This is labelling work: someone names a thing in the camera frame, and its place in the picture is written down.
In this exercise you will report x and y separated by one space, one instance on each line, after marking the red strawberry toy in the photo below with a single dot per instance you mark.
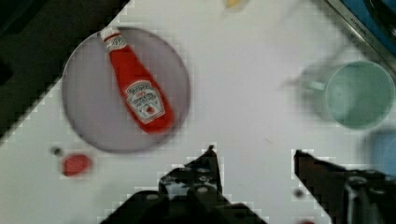
76 164

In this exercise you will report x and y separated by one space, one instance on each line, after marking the green mug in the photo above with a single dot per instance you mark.
356 95

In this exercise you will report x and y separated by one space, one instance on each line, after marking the grey round plate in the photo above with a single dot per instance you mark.
91 98

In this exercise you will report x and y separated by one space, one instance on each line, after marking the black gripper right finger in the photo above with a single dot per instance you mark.
348 196

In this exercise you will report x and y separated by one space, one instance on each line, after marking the red ketchup bottle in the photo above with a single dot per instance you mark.
142 95

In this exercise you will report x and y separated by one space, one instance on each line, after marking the peeled banana toy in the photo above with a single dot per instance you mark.
235 3

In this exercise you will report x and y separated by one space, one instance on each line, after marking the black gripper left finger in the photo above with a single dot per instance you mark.
203 171

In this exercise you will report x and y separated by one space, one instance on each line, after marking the blue bowl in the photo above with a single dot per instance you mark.
383 151

